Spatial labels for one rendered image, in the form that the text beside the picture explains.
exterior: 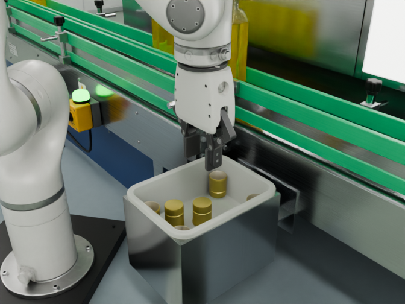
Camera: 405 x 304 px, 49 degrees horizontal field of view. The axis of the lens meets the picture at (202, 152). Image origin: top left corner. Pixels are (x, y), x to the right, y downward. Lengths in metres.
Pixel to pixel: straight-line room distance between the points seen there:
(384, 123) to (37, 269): 0.70
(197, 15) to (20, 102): 0.34
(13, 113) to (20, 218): 0.23
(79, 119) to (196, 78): 0.59
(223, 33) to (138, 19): 0.93
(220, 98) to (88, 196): 0.69
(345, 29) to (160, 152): 0.46
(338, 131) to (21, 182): 0.55
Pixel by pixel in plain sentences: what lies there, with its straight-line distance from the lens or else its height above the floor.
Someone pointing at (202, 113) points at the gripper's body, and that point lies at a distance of 0.67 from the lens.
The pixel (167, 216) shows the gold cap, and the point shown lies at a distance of 0.79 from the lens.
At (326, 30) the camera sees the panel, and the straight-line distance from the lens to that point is 0.95.
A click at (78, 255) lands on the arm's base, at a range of 1.02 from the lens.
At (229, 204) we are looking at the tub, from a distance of 0.87.
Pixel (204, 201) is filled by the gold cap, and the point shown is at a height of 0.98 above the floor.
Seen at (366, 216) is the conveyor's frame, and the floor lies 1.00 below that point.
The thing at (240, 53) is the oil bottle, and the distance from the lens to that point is 0.96.
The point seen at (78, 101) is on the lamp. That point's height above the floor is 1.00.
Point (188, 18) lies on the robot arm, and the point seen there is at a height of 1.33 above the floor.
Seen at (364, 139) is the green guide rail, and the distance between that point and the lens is 0.75.
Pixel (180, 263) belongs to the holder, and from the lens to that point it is 0.71.
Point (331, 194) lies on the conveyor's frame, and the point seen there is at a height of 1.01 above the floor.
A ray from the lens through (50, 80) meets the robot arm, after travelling 0.85.
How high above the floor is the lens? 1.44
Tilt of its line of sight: 28 degrees down
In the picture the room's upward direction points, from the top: straight up
